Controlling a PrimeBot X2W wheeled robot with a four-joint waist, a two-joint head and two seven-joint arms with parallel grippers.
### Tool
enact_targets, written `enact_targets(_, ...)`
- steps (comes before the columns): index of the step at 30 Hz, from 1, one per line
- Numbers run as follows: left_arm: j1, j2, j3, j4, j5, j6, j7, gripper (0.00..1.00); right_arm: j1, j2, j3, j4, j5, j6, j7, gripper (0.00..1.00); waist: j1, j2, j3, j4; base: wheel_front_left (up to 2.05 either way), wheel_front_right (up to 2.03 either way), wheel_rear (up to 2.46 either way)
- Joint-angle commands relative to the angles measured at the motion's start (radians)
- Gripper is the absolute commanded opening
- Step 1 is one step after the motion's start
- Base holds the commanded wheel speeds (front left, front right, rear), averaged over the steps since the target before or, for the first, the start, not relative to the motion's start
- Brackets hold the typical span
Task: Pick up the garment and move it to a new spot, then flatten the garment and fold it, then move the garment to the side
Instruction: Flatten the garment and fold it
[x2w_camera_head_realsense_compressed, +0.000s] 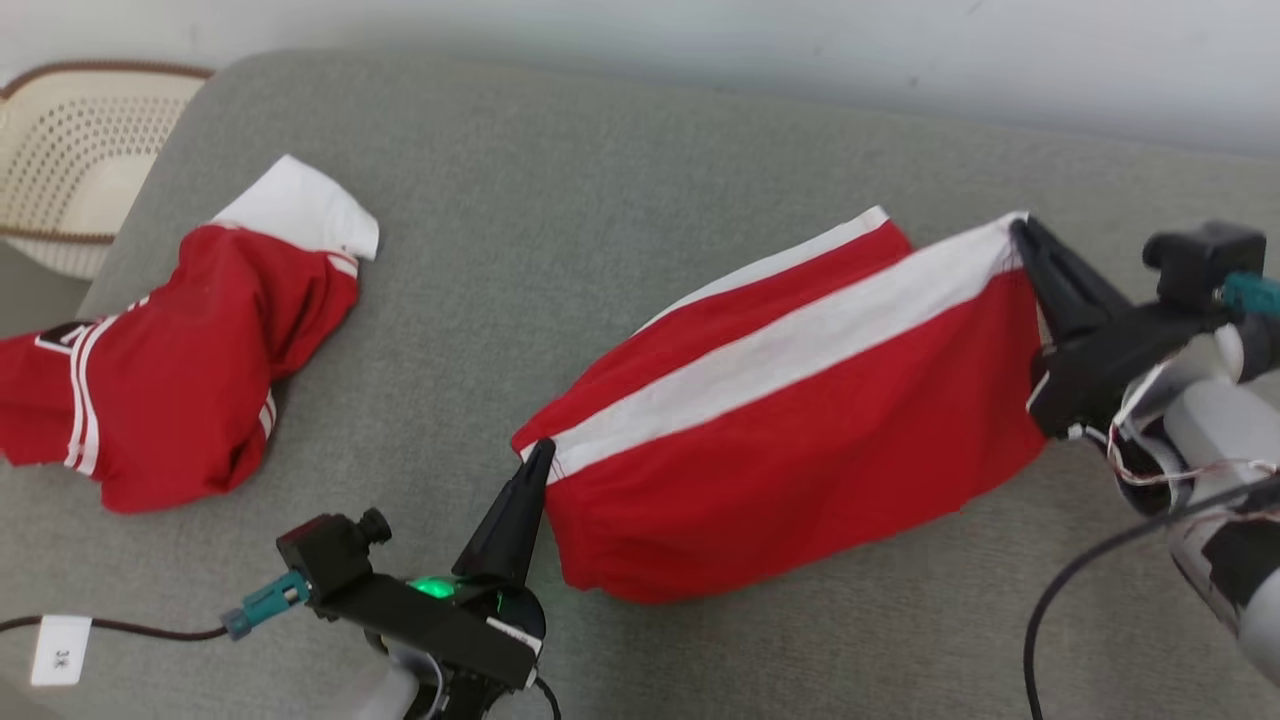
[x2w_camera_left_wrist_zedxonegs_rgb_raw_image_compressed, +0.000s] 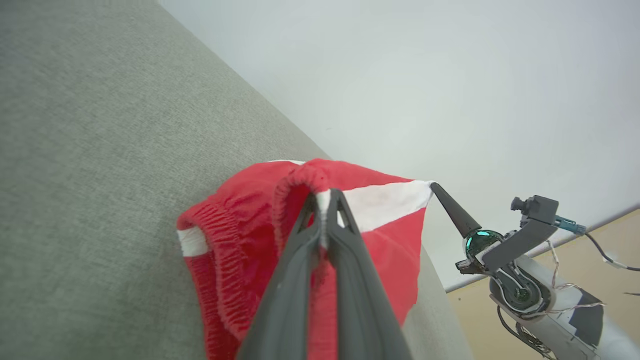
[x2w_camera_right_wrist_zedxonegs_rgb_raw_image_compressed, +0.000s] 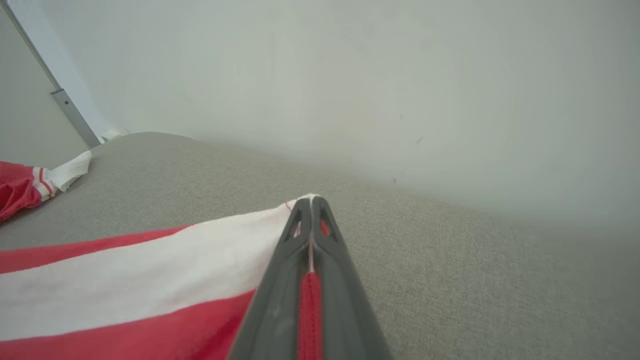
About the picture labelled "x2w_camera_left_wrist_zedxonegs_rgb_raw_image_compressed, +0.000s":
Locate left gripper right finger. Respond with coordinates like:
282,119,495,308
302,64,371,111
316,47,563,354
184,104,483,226
322,188,414,360

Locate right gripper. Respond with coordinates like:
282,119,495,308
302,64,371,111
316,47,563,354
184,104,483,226
430,182,516,281

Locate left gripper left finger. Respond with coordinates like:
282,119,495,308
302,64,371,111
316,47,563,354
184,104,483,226
236,192,323,360

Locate red shorts white stripes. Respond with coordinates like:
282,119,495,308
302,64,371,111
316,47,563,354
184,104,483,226
176,158,435,360

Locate grey fabric sofa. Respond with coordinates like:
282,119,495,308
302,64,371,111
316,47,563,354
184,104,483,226
0,0,476,360

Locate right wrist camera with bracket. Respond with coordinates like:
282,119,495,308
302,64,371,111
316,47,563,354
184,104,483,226
481,195,561,275

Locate thin white wires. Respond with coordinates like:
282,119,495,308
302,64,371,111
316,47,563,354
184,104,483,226
544,239,607,313

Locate thin black camera cable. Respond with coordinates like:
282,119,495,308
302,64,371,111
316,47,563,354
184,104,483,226
555,216,640,273

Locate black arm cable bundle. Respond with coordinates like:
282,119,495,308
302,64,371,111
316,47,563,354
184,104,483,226
496,305,558,360

